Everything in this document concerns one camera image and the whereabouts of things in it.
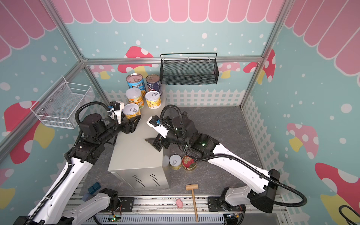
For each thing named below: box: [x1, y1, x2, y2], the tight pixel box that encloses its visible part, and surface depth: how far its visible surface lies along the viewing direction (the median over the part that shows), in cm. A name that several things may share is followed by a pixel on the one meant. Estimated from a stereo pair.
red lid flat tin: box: [181, 154, 198, 172], surface depth 87 cm
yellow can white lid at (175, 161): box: [169, 154, 182, 171], surface depth 86 cm
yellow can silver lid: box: [122, 103, 142, 120], surface depth 65 cm
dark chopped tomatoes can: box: [145, 74, 163, 97], surface depth 73 cm
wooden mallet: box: [185, 183, 199, 223], surface depth 80 cm
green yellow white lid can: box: [125, 87, 146, 109], surface depth 69 cm
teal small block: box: [87, 181, 102, 195], surface depth 80 cm
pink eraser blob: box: [175, 198, 184, 209], surface depth 76 cm
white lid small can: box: [144, 90, 162, 110], surface depth 71 cm
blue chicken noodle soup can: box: [126, 72, 146, 91], surface depth 72 cm
